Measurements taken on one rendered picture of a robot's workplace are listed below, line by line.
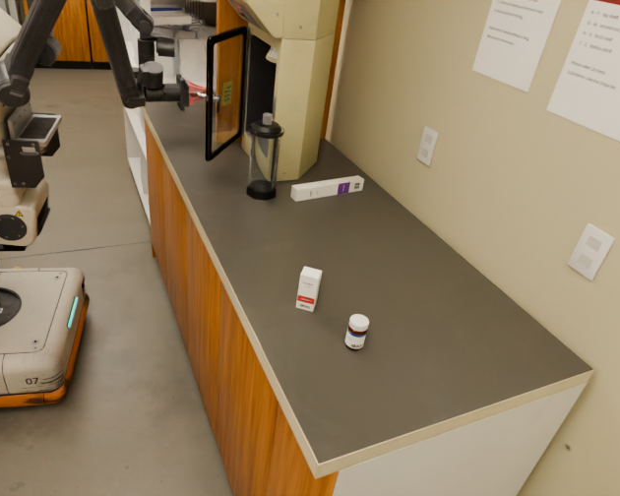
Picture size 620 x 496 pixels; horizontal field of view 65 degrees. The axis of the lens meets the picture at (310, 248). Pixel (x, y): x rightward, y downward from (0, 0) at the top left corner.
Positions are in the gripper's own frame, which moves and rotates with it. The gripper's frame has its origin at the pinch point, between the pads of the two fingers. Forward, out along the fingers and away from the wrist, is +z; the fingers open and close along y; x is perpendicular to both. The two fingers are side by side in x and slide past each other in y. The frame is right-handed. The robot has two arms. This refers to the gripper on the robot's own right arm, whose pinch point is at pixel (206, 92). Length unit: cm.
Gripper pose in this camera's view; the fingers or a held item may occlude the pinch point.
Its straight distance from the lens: 174.8
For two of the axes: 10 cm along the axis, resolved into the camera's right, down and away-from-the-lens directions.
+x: -4.1, -5.4, 7.4
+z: 9.1, -1.3, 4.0
